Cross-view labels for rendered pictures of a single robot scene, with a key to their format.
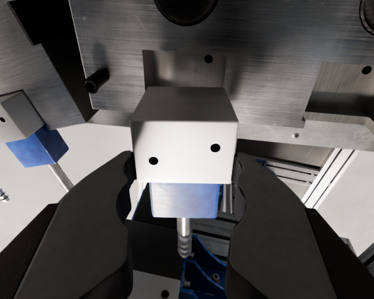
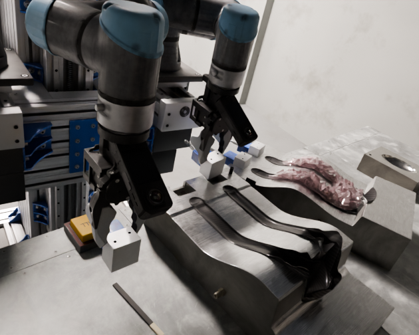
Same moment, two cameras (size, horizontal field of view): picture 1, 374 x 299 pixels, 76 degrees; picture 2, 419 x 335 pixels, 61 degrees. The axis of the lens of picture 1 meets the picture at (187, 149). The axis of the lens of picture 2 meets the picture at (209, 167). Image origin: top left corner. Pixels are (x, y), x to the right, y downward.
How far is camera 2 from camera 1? 0.79 m
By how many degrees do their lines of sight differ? 37
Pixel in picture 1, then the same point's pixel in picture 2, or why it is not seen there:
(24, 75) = (245, 172)
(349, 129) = not seen: hidden behind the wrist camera
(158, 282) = (169, 128)
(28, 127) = (235, 159)
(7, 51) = (251, 175)
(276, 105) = (194, 182)
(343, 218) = not seen: outside the picture
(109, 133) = not seen: hidden behind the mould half
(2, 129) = (241, 156)
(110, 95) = (226, 171)
